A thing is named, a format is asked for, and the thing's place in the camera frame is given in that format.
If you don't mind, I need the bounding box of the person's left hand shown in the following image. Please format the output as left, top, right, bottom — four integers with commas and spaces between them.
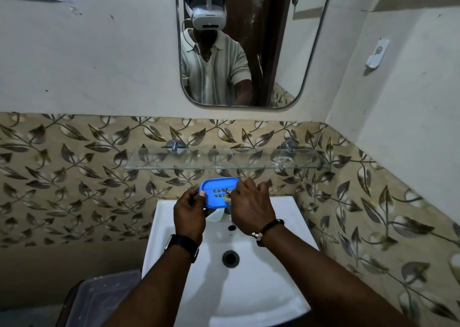
173, 185, 216, 246

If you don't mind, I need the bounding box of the wall mirror with metal frame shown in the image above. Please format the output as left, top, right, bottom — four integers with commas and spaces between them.
175, 0, 337, 109

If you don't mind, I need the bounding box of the round metal sink drain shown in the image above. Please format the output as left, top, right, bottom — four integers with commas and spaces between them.
222, 250, 240, 269

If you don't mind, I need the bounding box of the blue plastic soap dish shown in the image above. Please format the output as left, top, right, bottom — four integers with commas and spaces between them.
199, 177, 241, 211

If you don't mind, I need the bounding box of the white plastic wall hook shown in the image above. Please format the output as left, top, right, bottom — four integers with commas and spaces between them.
365, 38, 390, 69

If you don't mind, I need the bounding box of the glass wall shelf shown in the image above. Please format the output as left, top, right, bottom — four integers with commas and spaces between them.
124, 146, 331, 171

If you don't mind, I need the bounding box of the person's right forearm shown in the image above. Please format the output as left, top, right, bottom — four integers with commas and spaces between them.
258, 222, 417, 327

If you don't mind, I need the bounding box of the black beaded bracelet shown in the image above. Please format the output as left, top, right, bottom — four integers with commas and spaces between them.
251, 218, 285, 247

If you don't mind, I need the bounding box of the person's right hand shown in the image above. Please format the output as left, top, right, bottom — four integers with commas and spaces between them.
225, 179, 276, 236

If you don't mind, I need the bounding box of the white ceramic wash basin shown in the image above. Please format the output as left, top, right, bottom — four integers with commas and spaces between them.
142, 195, 320, 327

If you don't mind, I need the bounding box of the translucent plastic storage bin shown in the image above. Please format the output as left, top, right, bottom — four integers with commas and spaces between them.
56, 269, 142, 327

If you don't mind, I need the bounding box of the person's left forearm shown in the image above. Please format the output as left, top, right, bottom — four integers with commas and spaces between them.
102, 235, 199, 327

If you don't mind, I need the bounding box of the black wrist watch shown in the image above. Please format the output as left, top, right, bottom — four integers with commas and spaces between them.
165, 234, 200, 264

